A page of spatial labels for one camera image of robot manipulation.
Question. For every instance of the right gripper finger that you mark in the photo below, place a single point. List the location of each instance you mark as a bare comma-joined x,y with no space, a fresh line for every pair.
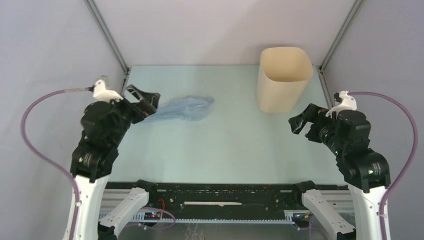
298,122
312,111

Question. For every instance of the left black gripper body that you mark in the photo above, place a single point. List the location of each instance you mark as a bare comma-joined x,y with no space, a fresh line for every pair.
139,110

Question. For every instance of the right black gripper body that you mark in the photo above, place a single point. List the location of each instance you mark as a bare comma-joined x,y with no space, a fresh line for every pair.
321,126

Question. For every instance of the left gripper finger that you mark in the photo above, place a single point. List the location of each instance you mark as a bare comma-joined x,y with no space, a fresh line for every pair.
151,99
135,92

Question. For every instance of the translucent blue trash bag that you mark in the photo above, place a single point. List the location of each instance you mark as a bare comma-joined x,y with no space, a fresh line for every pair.
189,108

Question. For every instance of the beige plastic trash bin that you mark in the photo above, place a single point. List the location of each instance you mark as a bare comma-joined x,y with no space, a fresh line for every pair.
283,74

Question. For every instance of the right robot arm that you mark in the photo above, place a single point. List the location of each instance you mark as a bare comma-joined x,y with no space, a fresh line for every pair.
366,172

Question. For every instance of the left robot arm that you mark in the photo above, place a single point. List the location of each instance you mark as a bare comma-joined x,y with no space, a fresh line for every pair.
104,125

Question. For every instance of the small circuit board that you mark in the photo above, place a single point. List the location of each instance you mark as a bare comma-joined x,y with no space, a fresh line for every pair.
152,216

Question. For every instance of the left aluminium frame post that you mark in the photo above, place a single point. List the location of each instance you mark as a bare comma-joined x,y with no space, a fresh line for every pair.
107,35

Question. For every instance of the aluminium frame post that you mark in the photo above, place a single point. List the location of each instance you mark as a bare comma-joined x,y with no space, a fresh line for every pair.
352,13
107,35

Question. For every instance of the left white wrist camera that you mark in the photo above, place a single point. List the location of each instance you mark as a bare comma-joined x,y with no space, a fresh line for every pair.
101,91

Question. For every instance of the right aluminium frame post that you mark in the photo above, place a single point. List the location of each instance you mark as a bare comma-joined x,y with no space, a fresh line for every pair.
352,13

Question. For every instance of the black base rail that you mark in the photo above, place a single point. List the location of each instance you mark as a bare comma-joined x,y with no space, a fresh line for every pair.
207,201

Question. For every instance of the white cable duct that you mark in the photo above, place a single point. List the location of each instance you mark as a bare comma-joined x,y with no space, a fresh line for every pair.
140,217

